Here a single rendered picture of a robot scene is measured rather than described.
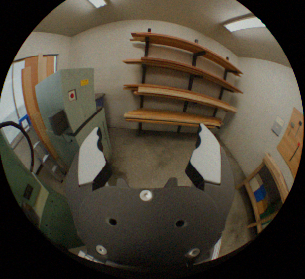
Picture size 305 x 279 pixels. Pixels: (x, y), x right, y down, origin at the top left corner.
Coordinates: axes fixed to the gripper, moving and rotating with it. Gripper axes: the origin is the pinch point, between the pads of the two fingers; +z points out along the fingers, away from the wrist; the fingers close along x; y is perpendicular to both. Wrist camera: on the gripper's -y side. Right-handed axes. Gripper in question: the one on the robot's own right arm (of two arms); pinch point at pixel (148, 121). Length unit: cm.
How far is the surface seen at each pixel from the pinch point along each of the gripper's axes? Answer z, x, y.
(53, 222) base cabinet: -43, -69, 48
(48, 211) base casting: -34, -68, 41
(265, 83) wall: 77, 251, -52
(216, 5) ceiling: 73, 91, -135
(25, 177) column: -23, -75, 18
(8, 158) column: -24, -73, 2
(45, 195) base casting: -22, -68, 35
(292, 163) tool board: -67, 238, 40
